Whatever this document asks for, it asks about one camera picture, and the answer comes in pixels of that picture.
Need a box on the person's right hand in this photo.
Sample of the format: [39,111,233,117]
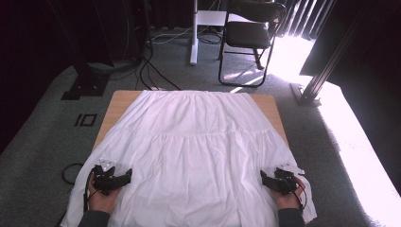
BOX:
[268,178,306,211]

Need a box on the aluminium profile stand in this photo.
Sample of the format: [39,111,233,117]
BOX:
[289,0,370,108]

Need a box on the left hand-held gripper cable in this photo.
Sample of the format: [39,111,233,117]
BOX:
[82,166,97,214]

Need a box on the black folding chair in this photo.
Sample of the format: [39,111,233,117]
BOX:
[218,0,288,88]

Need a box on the white desk frame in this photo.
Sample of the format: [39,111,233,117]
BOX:
[189,0,250,66]

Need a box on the white floor cable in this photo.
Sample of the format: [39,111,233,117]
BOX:
[150,26,195,45]

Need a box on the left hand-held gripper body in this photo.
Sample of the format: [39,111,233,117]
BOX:
[91,157,123,197]

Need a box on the striped window curtain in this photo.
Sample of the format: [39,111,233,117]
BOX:
[277,0,335,41]

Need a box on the right hand-held gripper cable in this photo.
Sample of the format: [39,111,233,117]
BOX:
[283,171,308,213]

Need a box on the black looped floor cable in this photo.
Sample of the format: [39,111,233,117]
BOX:
[61,163,84,185]

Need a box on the black floor cables bundle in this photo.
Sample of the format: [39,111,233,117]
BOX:
[135,0,183,92]

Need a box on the black metal stand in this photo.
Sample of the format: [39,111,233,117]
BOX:
[46,0,112,101]

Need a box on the person's left hand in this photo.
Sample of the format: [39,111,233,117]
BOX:
[87,175,122,215]

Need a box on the white skirt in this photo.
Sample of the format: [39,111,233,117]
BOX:
[60,89,318,227]

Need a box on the hand-held gripper cable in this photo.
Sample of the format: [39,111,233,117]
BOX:
[283,171,308,213]
[82,166,97,214]

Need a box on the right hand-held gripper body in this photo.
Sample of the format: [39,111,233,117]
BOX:
[272,162,305,196]

